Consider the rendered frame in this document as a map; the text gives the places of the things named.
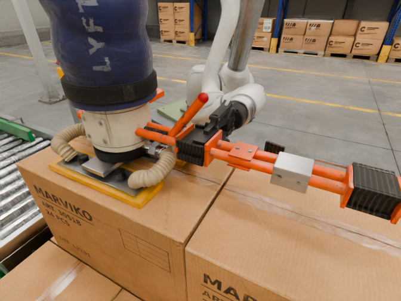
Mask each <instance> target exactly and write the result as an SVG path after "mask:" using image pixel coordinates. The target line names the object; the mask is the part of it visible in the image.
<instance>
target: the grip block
mask: <svg viewBox="0 0 401 301"><path fill-rule="evenodd" d="M204 128H206V127H205V126H204V125H200V124H195V123H191V124H190V125H188V126H187V127H186V128H185V129H184V130H182V131H181V132H180V133H178V134H177V135H176V136H175V154H176V158H177V159H179V160H182V161H186V162H189V163H191V164H195V165H198V166H201V167H203V162H204V167H207V166H209V165H210V163H211V162H212V161H213V159H214V158H211V157H210V156H209V152H210V150H211V148H216V149H217V143H218V141H219V140H222V132H223V131H222V130H221V129H217V130H218V131H217V132H216V133H215V134H214V135H213V136H212V137H211V138H210V139H209V140H208V141H207V142H206V143H205V145H204V146H203V145H199V144H196V143H193V139H194V138H195V137H196V136H198V135H199V134H200V133H201V132H202V131H203V130H204Z"/></svg>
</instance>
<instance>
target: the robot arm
mask: <svg viewBox="0 0 401 301"><path fill-rule="evenodd" d="M220 2H221V18H220V23H219V25H218V29H217V32H216V34H215V38H214V41H213V43H212V47H211V50H210V52H209V56H208V59H207V61H206V65H204V64H200V65H196V66H193V67H192V69H191V70H190V72H189V74H188V77H187V82H186V98H187V100H186V104H187V106H186V107H181V108H180V111H181V112H184V113H185V111H186V110H187V109H188V108H189V106H190V105H191V104H192V103H193V102H194V100H195V99H196V98H197V96H198V95H199V94H200V93H207V95H208V97H209V99H208V101H207V102H206V103H205V104H204V105H203V107H202V108H201V109H200V110H199V112H198V113H197V114H196V115H195V116H194V117H193V118H192V119H191V122H192V123H195V124H200V125H204V126H205V127H206V128H204V130H203V131H202V132H201V133H200V134H199V135H198V136H196V137H195V138H194V139H193V143H196V144H199V145H203V146H204V145H205V143H206V142H207V141H208V140H209V139H210V138H211V137H212V136H213V135H214V134H215V133H216V132H217V131H218V130H217V129H221V130H222V131H223V132H222V140H223V141H226V142H230V140H229V139H228V137H229V135H231V133H232V131H234V130H237V129H239V128H240V127H241V126H244V125H246V124H247V123H248V122H249V121H250V119H252V118H253V117H255V116H256V115H257V114H258V113H259V112H260V111H261V110H262V108H263V107H264V105H265V102H266V97H267V96H266V93H265V91H264V87H263V86H261V85H260V84H255V83H254V78H253V75H252V74H251V73H250V72H249V68H248V67H247V65H246V64H247V62H248V58H249V54H250V51H251V47H252V43H253V40H254V36H255V33H256V30H257V27H258V23H259V20H260V16H261V12H262V10H263V6H264V2H265V0H241V2H240V0H220ZM233 33H234V36H233ZM232 36H233V42H232V47H231V50H230V56H229V61H228V62H227V63H225V64H224V66H223V68H222V69H221V71H220V73H218V70H219V68H220V65H221V62H222V61H223V58H224V55H225V53H226V51H227V48H228V46H229V43H230V40H231V38H232ZM215 129H216V130H215Z"/></svg>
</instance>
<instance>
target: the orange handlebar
mask: <svg viewBox="0 0 401 301"><path fill-rule="evenodd" d="M156 90H157V95H156V97H155V98H154V99H152V100H151V101H149V103H151V102H154V101H155V100H157V99H159V98H161V97H163V96H164V90H163V89H159V88H157V89H156ZM80 113H83V110H79V111H78V113H77V117H78V118H79V119H82V118H81V115H80ZM146 126H147V127H152V128H155V129H158V130H163V131H167V132H169V131H170V130H171V129H172V127H167V126H164V125H160V124H155V123H152V122H148V123H147V125H146ZM135 135H136V136H140V137H144V138H146V139H150V140H154V141H157V142H160V143H164V144H167V145H171V146H174V147H175V137H172V136H167V135H165V134H161V133H157V132H154V131H150V130H146V129H143V128H138V129H136V131H135ZM258 148H259V146H255V145H250V144H247V143H243V142H237V143H236V144H235V143H230V142H226V141H223V140H219V141H218V143H217V149H216V148H211V150H210V152H209V156H210V157H211V158H215V159H219V160H222V161H225V162H228V164H227V165H228V166H231V167H234V168H238V169H241V170H245V171H250V169H253V170H257V171H260V172H263V173H267V174H271V175H272V173H273V166H274V163H275V161H276V158H277V156H278V154H275V153H270V152H266V151H263V150H258ZM226 151H227V152H226ZM264 161H265V162H264ZM268 162H269V163H268ZM312 174H313V175H312ZM312 174H311V179H310V181H309V182H308V185H309V186H312V187H314V188H318V189H322V190H324V191H328V192H332V193H335V194H339V195H343V194H344V192H345V189H346V184H345V183H343V182H344V179H345V177H346V172H345V171H341V170H336V169H333V168H329V167H324V166H321V165H317V164H314V165H313V171H312ZM314 175H315V176H314ZM319 176H320V177H319ZM323 177H324V178H323ZM334 180H335V181H334ZM336 181H337V182H336ZM340 182H342V183H340Z"/></svg>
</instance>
